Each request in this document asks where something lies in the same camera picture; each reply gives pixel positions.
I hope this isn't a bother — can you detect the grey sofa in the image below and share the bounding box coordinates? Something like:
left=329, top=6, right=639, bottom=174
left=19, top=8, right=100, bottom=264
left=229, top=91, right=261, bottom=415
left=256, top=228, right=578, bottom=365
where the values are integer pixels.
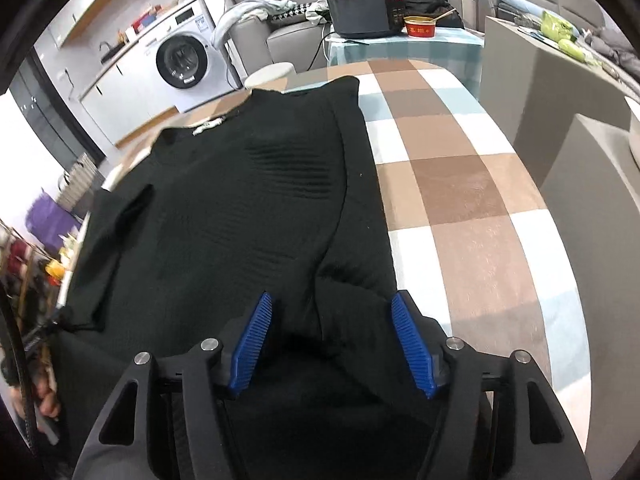
left=227, top=0, right=351, bottom=88

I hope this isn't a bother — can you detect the black microwave oven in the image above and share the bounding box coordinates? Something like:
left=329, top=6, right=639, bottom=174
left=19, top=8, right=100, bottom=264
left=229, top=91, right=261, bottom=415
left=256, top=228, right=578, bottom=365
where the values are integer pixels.
left=327, top=0, right=406, bottom=39

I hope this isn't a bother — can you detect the person's left hand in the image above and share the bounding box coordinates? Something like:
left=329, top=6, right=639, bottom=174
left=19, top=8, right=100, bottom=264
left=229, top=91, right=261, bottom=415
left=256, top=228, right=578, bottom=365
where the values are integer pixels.
left=37, top=385, right=63, bottom=418

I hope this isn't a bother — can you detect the white kitchen counter cabinet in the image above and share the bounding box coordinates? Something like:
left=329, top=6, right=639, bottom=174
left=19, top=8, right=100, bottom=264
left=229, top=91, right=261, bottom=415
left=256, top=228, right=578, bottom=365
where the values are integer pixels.
left=50, top=35, right=176, bottom=148

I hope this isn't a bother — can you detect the grey jacket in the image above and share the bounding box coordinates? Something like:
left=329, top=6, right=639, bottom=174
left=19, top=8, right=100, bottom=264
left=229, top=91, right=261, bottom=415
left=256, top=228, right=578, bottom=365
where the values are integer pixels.
left=585, top=27, right=636, bottom=68

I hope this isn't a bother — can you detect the white grey cloth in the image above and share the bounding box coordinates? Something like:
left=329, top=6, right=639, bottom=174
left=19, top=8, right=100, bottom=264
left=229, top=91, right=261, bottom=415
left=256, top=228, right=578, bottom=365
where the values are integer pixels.
left=212, top=0, right=301, bottom=46

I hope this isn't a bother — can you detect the checkered tablecloth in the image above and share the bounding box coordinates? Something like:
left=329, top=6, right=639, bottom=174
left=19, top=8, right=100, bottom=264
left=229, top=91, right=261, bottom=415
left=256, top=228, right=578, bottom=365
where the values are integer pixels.
left=102, top=59, right=588, bottom=461

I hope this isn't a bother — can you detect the tall grey cabinet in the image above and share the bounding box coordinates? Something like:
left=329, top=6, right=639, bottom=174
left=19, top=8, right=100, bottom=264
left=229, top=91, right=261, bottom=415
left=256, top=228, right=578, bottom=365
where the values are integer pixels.
left=480, top=15, right=640, bottom=201

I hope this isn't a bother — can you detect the light blue pillow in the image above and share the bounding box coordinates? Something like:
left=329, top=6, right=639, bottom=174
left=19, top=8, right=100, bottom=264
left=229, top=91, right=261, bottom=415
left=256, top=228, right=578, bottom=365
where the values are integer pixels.
left=497, top=0, right=546, bottom=18

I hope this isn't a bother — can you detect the houndstooth cloth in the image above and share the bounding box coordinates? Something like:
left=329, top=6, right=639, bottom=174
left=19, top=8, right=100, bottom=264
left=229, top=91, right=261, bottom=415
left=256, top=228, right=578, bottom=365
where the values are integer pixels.
left=270, top=2, right=326, bottom=23

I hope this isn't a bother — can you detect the dark glass door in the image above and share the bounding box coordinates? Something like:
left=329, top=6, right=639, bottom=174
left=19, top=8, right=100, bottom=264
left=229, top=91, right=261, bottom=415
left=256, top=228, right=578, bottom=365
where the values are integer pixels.
left=10, top=47, right=106, bottom=176

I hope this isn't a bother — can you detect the black knit sweater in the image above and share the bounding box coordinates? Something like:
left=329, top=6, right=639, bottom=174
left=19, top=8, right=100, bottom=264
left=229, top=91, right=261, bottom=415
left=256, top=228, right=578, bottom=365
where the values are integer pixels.
left=50, top=76, right=493, bottom=480

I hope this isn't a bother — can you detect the red bowl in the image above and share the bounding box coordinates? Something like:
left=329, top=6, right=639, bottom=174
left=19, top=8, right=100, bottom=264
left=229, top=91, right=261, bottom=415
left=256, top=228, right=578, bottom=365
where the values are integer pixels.
left=403, top=16, right=437, bottom=37

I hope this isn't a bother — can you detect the beige woven basket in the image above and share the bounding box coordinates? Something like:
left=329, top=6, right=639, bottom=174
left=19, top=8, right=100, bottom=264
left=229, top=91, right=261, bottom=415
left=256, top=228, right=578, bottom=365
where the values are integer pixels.
left=57, top=152, right=103, bottom=211

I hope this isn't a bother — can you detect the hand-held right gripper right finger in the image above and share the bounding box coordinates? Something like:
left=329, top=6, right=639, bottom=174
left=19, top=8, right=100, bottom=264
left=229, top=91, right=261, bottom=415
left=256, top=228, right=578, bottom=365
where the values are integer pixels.
left=391, top=290, right=593, bottom=480

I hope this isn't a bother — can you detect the white washing machine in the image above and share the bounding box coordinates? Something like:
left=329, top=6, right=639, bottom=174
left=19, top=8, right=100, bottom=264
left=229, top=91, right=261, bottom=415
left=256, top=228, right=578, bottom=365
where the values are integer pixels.
left=145, top=0, right=241, bottom=113

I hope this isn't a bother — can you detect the low grey block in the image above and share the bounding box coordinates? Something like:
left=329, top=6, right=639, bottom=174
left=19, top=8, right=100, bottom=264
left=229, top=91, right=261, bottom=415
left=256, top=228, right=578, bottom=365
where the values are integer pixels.
left=542, top=114, right=640, bottom=411

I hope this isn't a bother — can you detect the purple bag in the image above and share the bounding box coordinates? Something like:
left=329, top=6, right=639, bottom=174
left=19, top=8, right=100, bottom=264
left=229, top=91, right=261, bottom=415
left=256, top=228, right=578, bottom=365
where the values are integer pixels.
left=25, top=187, right=83, bottom=251

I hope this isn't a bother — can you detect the black cable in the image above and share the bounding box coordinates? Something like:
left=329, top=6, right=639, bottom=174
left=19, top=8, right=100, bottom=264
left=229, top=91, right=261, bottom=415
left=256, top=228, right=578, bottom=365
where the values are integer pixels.
left=0, top=280, right=38, bottom=453

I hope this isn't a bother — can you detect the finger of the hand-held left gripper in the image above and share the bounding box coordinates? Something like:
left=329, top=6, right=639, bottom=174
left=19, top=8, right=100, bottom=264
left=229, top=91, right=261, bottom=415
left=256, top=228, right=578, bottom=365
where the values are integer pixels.
left=22, top=310, right=73, bottom=356

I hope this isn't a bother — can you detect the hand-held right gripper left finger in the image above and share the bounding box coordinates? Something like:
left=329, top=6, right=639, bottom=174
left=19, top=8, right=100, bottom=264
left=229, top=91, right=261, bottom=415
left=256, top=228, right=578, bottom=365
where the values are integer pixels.
left=72, top=291, right=273, bottom=480

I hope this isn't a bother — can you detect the green packet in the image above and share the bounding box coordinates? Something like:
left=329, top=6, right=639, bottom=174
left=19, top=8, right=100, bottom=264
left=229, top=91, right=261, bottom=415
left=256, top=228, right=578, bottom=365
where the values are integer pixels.
left=542, top=10, right=576, bottom=43
left=557, top=39, right=586, bottom=63

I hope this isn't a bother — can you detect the white round stool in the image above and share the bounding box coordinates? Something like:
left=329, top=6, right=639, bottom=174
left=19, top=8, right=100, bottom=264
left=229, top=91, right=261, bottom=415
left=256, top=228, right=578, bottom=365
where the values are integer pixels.
left=245, top=62, right=296, bottom=90

